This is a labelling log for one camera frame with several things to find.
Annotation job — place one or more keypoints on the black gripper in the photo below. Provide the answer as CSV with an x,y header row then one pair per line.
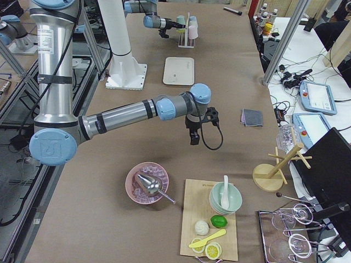
x,y
170,23
191,126

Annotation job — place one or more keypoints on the green cup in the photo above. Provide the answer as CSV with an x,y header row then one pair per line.
x,y
181,19

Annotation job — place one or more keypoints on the cream white cup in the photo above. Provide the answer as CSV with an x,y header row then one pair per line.
x,y
193,23

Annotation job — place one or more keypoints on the light blue cup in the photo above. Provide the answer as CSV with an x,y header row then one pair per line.
x,y
193,18

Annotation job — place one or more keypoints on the pink cup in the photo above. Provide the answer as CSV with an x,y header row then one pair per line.
x,y
192,32

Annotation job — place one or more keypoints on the cream rabbit tray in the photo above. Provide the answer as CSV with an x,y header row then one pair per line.
x,y
179,71

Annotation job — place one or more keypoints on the crinkled clear plastic cup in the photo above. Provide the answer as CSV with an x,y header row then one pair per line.
x,y
284,138

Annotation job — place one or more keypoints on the black tray with glasses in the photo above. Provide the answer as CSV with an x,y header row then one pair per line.
x,y
294,234

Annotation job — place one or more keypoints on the folded grey cloth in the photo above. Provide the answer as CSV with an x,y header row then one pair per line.
x,y
251,118

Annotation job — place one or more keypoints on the metal ice scoop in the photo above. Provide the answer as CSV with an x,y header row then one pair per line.
x,y
151,185

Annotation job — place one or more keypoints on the metal tube with black cap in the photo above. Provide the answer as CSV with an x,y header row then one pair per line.
x,y
234,11

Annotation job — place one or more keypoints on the white ceramic spoon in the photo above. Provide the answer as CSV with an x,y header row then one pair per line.
x,y
224,198

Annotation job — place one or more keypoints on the pink bowl with ice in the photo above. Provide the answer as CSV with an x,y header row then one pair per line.
x,y
135,192

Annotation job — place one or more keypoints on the wooden mug tree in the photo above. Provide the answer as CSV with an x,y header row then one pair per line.
x,y
269,177

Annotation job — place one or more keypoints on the green lime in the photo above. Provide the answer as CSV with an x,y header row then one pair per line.
x,y
219,221

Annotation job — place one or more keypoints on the wooden cutting board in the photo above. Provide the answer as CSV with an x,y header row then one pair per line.
x,y
197,207

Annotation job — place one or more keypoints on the white steamed bun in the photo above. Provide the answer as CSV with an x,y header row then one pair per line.
x,y
201,228

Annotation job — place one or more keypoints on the yellow plastic knife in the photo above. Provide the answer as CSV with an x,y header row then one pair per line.
x,y
204,241

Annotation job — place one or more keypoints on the lemon slice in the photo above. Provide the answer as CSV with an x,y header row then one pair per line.
x,y
197,250

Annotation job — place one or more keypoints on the blue teach pendant near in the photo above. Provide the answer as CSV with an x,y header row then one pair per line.
x,y
311,127

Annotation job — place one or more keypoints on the blue teach pendant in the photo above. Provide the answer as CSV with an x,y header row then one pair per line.
x,y
317,97
311,127

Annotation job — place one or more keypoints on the lemon half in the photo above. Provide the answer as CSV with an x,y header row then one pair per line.
x,y
213,251

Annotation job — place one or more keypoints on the blue teach pendant far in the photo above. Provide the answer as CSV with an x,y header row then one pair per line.
x,y
317,97

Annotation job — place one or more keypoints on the black monitor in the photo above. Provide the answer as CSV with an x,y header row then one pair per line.
x,y
328,178

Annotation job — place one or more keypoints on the white wire cup rack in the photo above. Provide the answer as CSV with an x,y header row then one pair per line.
x,y
184,41

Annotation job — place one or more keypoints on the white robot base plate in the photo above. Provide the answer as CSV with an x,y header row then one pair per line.
x,y
126,73

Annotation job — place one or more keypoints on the aluminium frame post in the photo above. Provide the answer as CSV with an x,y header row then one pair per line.
x,y
285,40

